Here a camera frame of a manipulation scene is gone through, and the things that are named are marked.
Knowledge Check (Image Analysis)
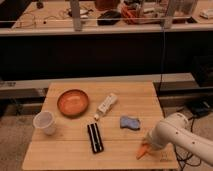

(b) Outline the orange carrot-shaped pepper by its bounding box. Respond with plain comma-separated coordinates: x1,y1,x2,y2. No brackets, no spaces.
136,143,150,160

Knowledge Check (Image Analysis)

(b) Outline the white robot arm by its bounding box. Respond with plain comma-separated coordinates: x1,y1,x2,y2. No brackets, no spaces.
146,112,213,166

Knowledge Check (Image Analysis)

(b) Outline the white squeeze bottle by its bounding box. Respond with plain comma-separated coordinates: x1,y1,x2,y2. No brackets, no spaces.
94,93,118,120

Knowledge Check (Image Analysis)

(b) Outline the orange bowl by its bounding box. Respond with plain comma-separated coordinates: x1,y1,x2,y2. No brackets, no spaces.
57,89,89,118

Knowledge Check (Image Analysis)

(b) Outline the blue sponge cloth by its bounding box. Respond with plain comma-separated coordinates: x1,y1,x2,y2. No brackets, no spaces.
120,116,140,131

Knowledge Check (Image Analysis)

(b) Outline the black rectangular remote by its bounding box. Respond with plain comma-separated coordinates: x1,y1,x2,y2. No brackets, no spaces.
87,123,104,154

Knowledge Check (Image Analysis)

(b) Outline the black bag on bench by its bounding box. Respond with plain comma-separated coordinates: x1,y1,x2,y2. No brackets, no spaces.
97,10,121,26

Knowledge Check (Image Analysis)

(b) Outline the clear plastic cup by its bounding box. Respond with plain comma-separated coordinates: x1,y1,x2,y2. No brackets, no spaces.
33,111,56,135

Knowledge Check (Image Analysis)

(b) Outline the orange tool on bench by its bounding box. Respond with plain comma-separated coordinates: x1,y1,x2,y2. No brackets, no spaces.
121,5,136,24

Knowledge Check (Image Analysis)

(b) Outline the black box on floor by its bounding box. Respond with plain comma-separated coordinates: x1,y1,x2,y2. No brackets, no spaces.
187,100,212,118

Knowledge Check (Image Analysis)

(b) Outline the black hanging cable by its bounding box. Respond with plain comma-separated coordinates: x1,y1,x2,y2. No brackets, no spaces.
157,26,167,94

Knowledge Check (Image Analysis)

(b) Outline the left metal frame post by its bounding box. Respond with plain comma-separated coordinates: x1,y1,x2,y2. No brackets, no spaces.
70,0,82,31

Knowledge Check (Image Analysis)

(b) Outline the metal frame post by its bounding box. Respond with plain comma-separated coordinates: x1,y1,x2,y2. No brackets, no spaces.
70,0,82,31
163,0,176,29

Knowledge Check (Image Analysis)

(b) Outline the right metal frame post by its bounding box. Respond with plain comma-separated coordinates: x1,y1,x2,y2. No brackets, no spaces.
163,0,176,29

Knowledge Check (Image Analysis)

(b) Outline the black floor cable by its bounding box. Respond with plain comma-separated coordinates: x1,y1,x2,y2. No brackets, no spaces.
173,113,203,171

